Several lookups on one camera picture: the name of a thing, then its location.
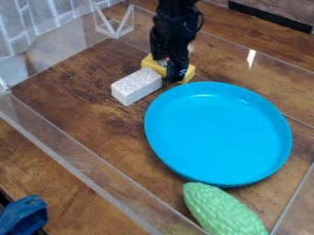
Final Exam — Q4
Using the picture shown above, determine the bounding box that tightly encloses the clear acrylic enclosure wall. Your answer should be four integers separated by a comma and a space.
0, 0, 314, 235

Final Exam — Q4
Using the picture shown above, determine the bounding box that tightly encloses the blue round tray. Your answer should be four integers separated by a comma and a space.
145, 82, 293, 187

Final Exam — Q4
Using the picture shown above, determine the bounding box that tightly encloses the white speckled foam block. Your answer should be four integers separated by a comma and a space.
111, 67, 162, 106

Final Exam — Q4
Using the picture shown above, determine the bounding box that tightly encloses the green bitter gourd toy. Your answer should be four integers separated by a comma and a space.
183, 183, 269, 235

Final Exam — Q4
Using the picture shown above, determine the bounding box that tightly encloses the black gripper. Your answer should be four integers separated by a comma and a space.
150, 8, 202, 84

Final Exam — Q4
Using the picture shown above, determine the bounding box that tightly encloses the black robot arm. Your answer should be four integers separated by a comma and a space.
150, 0, 204, 84

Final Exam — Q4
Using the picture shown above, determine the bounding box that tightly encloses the white grid curtain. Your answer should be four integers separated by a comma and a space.
0, 0, 125, 61

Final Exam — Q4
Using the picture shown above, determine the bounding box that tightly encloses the black cable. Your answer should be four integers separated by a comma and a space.
183, 6, 206, 34

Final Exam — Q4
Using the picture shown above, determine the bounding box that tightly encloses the yellow rectangular box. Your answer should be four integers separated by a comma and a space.
142, 53, 197, 84

